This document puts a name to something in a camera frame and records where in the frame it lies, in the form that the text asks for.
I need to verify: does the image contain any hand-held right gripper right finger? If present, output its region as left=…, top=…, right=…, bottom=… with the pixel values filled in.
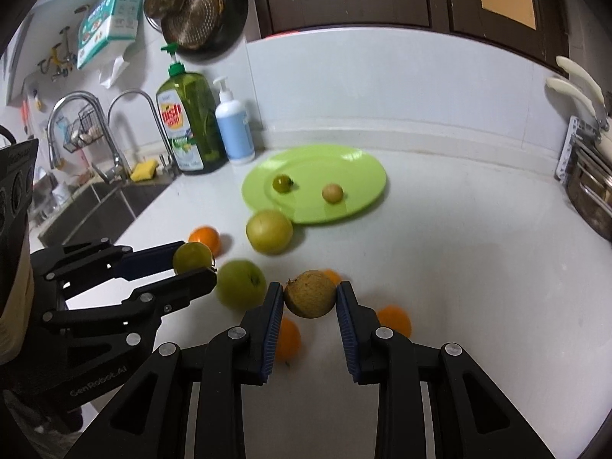
left=336, top=280, right=558, bottom=459

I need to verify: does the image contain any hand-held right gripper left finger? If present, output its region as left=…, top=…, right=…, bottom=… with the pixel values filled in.
left=64, top=281, right=285, bottom=459

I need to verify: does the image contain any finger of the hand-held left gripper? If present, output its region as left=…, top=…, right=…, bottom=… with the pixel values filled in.
left=31, top=239, right=187, bottom=284
left=43, top=267, right=218, bottom=346

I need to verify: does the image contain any brown kiwi fruit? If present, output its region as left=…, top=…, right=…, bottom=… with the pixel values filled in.
left=284, top=270, right=337, bottom=319

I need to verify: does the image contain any green apple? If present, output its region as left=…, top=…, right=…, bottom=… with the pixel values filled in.
left=216, top=259, right=267, bottom=310

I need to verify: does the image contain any large yellow-green citrus fruit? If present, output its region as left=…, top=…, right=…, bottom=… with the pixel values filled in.
left=246, top=209, right=294, bottom=255

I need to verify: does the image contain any lime green plate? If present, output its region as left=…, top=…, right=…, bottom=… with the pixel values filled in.
left=241, top=146, right=387, bottom=225

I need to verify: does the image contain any steel kitchen sink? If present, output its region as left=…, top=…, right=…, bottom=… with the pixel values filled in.
left=38, top=179, right=168, bottom=249

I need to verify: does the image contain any yellow sponge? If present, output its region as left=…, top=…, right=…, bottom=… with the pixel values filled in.
left=130, top=160, right=158, bottom=182

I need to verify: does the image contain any green dish soap bottle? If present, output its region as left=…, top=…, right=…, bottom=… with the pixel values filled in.
left=156, top=44, right=228, bottom=176

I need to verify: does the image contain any chrome pull-down faucet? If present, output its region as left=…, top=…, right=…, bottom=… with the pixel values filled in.
left=46, top=91, right=131, bottom=185

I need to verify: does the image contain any white and blue pump bottle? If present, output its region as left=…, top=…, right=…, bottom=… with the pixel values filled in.
left=212, top=75, right=256, bottom=166

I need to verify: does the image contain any white plastic bag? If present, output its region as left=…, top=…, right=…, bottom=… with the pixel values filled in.
left=102, top=52, right=133, bottom=90

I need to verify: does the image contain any yellow toy bicycle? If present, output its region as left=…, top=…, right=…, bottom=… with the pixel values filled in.
left=37, top=26, right=80, bottom=82

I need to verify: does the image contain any tissue paper pack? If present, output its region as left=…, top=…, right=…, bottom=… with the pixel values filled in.
left=76, top=0, right=144, bottom=70

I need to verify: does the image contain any metal mesh colander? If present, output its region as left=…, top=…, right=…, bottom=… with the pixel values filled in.
left=160, top=0, right=226, bottom=52

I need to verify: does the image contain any black frying pan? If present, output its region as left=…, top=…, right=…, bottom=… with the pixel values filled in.
left=160, top=0, right=249, bottom=64

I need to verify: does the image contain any black wire basket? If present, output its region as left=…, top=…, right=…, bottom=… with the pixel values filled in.
left=61, top=109, right=107, bottom=152

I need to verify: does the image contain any cream handled knife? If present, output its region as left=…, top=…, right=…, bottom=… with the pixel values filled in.
left=556, top=56, right=607, bottom=108
left=546, top=76, right=612, bottom=130

